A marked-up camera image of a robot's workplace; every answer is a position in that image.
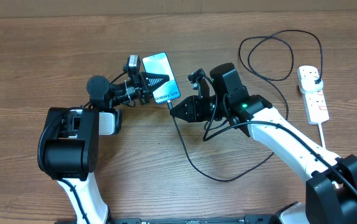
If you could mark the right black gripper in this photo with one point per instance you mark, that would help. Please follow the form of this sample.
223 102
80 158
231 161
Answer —
193 104

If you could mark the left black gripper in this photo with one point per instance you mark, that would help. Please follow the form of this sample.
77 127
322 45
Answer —
147 89

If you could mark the Samsung Galaxy smartphone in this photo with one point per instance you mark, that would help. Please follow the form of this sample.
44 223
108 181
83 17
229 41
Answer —
159 64

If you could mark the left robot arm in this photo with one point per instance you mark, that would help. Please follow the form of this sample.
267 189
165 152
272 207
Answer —
68 145

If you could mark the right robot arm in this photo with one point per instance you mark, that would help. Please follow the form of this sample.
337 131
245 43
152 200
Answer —
330 180

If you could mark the white charger plug adapter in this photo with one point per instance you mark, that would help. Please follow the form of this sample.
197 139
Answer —
310 85

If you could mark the white power strip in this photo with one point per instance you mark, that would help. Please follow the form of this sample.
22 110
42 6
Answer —
315 105

